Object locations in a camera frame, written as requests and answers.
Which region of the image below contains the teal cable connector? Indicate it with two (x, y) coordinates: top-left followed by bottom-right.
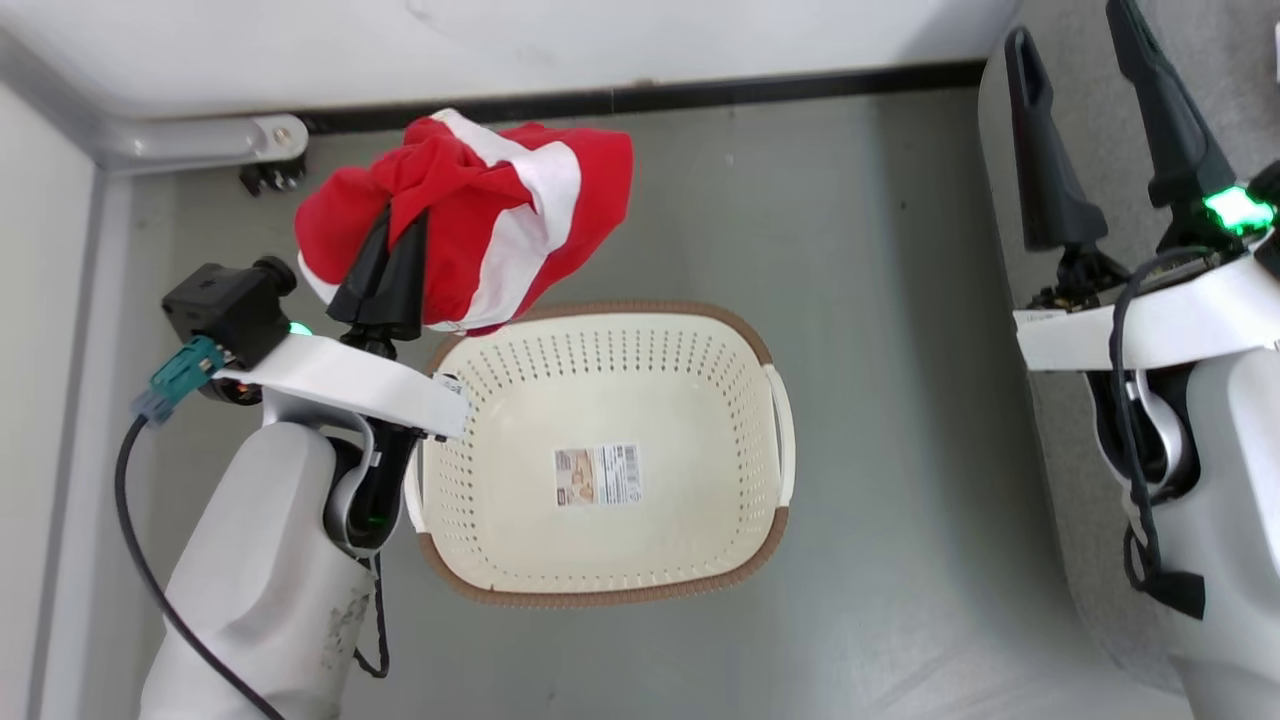
(133, 335), (226, 426)

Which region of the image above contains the thin braided black cable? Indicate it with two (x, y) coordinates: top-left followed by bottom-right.
(352, 550), (393, 681)

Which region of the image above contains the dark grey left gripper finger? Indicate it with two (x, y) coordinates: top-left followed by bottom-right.
(327, 205), (393, 327)
(375, 210), (432, 342)

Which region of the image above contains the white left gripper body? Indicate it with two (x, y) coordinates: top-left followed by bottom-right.
(200, 322), (473, 443)

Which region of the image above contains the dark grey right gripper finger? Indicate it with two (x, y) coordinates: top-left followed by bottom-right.
(1105, 0), (1238, 211)
(1004, 27), (1109, 253)

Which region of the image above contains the cream laundry basket brown rim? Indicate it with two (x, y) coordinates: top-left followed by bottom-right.
(405, 298), (798, 609)

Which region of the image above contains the small black caster wheel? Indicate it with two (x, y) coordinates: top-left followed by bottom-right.
(238, 158), (306, 197)

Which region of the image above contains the grey fabric sofa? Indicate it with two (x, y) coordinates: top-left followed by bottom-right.
(978, 0), (1280, 696)

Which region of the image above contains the product label sticker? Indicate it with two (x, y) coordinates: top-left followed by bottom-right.
(555, 443), (643, 508)

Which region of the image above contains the dark grey baseboard strip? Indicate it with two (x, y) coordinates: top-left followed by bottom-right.
(298, 60), (989, 136)

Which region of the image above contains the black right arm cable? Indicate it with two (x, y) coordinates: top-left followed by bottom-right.
(1110, 248), (1208, 621)

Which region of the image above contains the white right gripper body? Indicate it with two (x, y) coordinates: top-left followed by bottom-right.
(1013, 160), (1280, 373)

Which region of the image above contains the light grey skirting rail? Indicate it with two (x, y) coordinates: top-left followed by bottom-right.
(25, 170), (136, 720)

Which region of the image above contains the grey metal frame bracket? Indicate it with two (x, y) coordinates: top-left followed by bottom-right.
(0, 25), (309, 176)

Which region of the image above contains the red and white clothing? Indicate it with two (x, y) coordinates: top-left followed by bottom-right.
(294, 108), (635, 336)

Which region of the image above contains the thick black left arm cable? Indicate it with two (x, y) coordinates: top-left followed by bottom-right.
(113, 415), (286, 720)

